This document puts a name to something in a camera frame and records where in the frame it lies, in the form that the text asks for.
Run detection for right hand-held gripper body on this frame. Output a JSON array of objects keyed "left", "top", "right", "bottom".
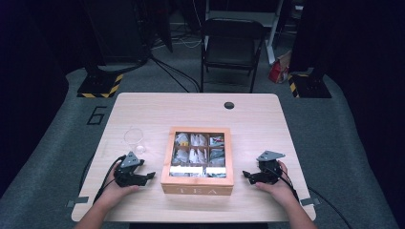
[{"left": 256, "top": 150, "right": 287, "bottom": 185}]

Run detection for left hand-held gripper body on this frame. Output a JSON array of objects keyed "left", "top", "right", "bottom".
[{"left": 113, "top": 151, "right": 143, "bottom": 188}]

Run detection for wooden tea box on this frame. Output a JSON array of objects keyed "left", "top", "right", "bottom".
[{"left": 160, "top": 126, "right": 235, "bottom": 197}]

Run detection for person's right hand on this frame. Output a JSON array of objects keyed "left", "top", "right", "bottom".
[{"left": 254, "top": 160, "right": 300, "bottom": 210}]

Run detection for person's left hand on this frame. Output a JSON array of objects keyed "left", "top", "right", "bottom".
[{"left": 96, "top": 160, "right": 140, "bottom": 210}]

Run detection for grey tea bags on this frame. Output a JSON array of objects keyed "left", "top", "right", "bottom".
[{"left": 209, "top": 148, "right": 225, "bottom": 167}]

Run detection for white tea bags, yellow tags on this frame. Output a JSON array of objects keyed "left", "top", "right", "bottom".
[{"left": 174, "top": 132, "right": 191, "bottom": 148}]

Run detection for grey tape strip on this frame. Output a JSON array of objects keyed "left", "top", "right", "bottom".
[
  {"left": 299, "top": 197, "right": 321, "bottom": 207},
  {"left": 66, "top": 196, "right": 90, "bottom": 208}
]

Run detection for red and green tea bags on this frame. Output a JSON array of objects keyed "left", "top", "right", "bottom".
[{"left": 209, "top": 135, "right": 225, "bottom": 148}]

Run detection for black stand base, striped edge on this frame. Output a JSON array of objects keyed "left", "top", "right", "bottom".
[
  {"left": 76, "top": 67, "right": 124, "bottom": 99},
  {"left": 288, "top": 72, "right": 332, "bottom": 99}
]

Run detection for red bag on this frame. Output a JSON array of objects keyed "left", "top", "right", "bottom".
[{"left": 267, "top": 51, "right": 292, "bottom": 85}]

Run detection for black folding chair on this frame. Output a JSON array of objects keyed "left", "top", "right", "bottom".
[{"left": 200, "top": 17, "right": 267, "bottom": 94}]

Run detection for dark cabinet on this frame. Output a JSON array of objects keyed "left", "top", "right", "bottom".
[{"left": 79, "top": 0, "right": 175, "bottom": 70}]

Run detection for dark curtain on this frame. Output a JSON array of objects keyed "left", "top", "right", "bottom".
[
  {"left": 290, "top": 0, "right": 405, "bottom": 220},
  {"left": 0, "top": 0, "right": 84, "bottom": 198}
]

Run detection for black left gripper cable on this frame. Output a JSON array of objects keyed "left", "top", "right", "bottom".
[{"left": 93, "top": 154, "right": 127, "bottom": 204}]

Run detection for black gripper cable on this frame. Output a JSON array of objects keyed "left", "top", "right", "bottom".
[
  {"left": 277, "top": 160, "right": 353, "bottom": 229},
  {"left": 93, "top": 154, "right": 127, "bottom": 204}
]

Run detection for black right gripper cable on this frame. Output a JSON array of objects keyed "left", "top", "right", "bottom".
[{"left": 277, "top": 160, "right": 353, "bottom": 229}]

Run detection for black floor cables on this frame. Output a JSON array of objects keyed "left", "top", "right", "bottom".
[{"left": 148, "top": 31, "right": 203, "bottom": 94}]

